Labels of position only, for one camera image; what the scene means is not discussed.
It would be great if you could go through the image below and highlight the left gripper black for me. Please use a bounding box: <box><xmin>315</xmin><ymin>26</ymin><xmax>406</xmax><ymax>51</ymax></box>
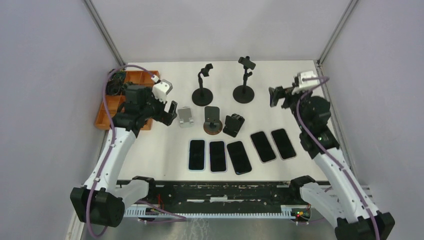
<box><xmin>140</xmin><ymin>87</ymin><xmax>177</xmax><ymax>126</ymax></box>

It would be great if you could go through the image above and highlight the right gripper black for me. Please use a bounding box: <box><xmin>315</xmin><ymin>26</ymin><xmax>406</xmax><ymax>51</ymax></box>
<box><xmin>269</xmin><ymin>81</ymin><xmax>312</xmax><ymax>130</ymax></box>

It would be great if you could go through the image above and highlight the silver white phone stand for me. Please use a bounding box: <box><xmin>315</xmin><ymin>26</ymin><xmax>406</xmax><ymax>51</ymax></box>
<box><xmin>177</xmin><ymin>106</ymin><xmax>195</xmax><ymax>128</ymax></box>

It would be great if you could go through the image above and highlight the brown round base stand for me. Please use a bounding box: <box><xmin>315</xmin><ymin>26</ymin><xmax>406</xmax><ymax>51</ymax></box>
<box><xmin>203</xmin><ymin>106</ymin><xmax>223</xmax><ymax>135</ymax></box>

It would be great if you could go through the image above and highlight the light blue cased phone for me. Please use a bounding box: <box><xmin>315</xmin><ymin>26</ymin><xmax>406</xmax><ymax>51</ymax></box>
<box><xmin>188</xmin><ymin>139</ymin><xmax>206</xmax><ymax>171</ymax></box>

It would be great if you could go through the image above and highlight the black folding phone stand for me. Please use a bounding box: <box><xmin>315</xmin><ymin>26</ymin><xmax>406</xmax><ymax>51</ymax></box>
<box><xmin>222</xmin><ymin>113</ymin><xmax>245</xmax><ymax>138</ymax></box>

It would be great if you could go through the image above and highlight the lilac cased phone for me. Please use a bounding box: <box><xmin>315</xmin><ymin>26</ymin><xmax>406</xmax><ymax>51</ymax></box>
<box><xmin>209</xmin><ymin>141</ymin><xmax>227</xmax><ymax>173</ymax></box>

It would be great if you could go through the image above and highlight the white cased phone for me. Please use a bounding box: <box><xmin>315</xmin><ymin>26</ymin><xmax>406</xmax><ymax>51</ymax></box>
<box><xmin>271</xmin><ymin>128</ymin><xmax>297</xmax><ymax>160</ymax></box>
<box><xmin>250</xmin><ymin>131</ymin><xmax>277</xmax><ymax>164</ymax></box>

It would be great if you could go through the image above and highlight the black phone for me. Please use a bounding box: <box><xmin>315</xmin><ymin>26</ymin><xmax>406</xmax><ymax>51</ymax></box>
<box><xmin>226</xmin><ymin>141</ymin><xmax>252</xmax><ymax>175</ymax></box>

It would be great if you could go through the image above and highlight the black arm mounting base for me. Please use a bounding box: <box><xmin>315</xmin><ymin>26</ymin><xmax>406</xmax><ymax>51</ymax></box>
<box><xmin>143</xmin><ymin>180</ymin><xmax>307</xmax><ymax>214</ymax></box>

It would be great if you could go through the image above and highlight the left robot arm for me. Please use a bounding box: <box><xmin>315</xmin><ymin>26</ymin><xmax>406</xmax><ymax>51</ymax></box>
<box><xmin>70</xmin><ymin>80</ymin><xmax>178</xmax><ymax>227</ymax></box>

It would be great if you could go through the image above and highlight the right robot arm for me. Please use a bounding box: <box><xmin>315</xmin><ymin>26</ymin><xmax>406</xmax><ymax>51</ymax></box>
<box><xmin>268</xmin><ymin>86</ymin><xmax>395</xmax><ymax>240</ymax></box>

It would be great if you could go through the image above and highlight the orange compartment tray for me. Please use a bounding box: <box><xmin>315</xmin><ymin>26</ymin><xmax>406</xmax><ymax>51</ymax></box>
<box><xmin>94</xmin><ymin>70</ymin><xmax>154</xmax><ymax>131</ymax></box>

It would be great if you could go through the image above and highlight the green bundle at corner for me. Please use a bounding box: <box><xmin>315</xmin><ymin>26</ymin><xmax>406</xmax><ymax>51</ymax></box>
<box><xmin>110</xmin><ymin>69</ymin><xmax>127</xmax><ymax>82</ymax></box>

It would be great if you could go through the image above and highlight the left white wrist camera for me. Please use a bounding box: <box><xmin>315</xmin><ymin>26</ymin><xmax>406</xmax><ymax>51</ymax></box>
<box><xmin>152</xmin><ymin>79</ymin><xmax>173</xmax><ymax>104</ymax></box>

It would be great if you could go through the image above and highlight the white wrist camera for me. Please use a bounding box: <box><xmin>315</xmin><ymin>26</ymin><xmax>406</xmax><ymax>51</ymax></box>
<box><xmin>152</xmin><ymin>79</ymin><xmax>173</xmax><ymax>104</ymax></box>
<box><xmin>292</xmin><ymin>70</ymin><xmax>320</xmax><ymax>95</ymax></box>

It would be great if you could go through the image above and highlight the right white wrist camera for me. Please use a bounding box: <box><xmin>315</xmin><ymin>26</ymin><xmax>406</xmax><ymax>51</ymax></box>
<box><xmin>292</xmin><ymin>70</ymin><xmax>320</xmax><ymax>95</ymax></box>

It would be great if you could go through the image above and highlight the dark coiled cable bundle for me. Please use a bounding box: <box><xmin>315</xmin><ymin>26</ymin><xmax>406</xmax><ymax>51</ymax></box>
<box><xmin>105</xmin><ymin>79</ymin><xmax>122</xmax><ymax>96</ymax></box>

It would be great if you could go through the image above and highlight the white slotted cable duct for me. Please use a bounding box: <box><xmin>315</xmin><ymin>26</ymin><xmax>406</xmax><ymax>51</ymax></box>
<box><xmin>123</xmin><ymin>205</ymin><xmax>296</xmax><ymax>220</ymax></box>

